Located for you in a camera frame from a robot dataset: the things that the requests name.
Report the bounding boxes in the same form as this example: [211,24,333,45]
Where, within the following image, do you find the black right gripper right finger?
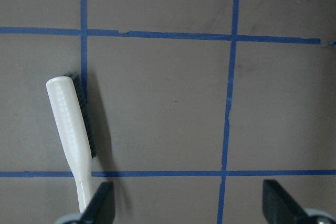
[262,179,335,224]

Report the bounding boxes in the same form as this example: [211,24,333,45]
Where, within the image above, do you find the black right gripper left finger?
[78,182,116,224]

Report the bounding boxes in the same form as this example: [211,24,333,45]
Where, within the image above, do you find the beige hand brush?
[46,73,96,213]

